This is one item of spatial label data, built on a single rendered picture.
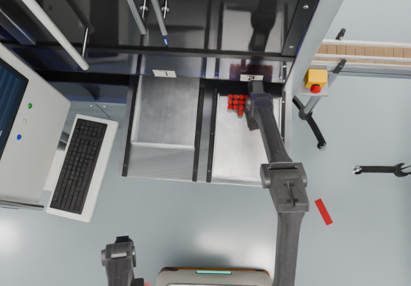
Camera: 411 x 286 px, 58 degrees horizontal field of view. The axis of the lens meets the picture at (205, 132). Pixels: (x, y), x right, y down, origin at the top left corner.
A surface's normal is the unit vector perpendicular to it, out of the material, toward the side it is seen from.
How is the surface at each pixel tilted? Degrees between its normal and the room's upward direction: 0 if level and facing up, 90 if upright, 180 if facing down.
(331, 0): 90
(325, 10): 90
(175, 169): 0
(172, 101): 0
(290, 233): 37
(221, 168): 0
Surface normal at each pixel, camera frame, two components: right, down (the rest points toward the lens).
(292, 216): 0.04, 0.38
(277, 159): 0.00, -0.81
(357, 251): -0.05, -0.25
